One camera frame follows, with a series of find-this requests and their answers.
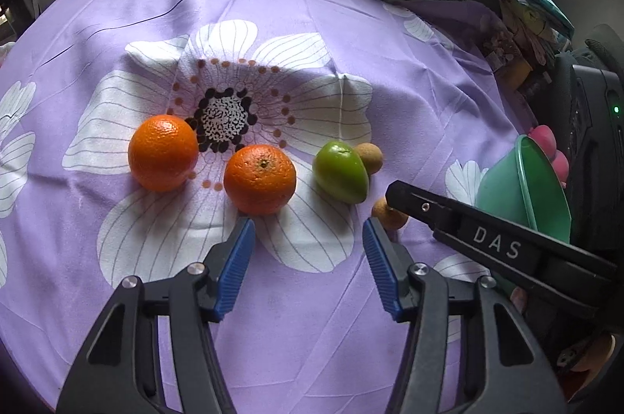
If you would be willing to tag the teal folded cloth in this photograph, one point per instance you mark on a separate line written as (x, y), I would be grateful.
(546, 0)

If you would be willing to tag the orange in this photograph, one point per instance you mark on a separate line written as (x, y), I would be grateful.
(260, 180)
(163, 152)

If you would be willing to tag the brown longan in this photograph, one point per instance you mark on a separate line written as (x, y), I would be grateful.
(371, 156)
(387, 214)

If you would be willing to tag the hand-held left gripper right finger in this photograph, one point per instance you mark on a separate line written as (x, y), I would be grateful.
(379, 268)

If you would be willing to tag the person's right hand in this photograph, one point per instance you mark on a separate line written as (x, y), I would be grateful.
(592, 353)

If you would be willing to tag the yellow folded cloth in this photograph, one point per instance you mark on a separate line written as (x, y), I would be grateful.
(529, 19)

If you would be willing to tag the pink plush toy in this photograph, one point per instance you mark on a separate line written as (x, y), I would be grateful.
(543, 138)

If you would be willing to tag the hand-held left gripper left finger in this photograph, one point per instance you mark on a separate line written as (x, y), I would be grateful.
(238, 260)

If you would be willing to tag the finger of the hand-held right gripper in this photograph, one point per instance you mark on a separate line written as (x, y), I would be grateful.
(487, 238)

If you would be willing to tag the purple floral tablecloth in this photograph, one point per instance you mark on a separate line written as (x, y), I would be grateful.
(317, 53)

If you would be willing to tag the green plastic bowl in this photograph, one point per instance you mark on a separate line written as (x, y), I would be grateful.
(507, 190)

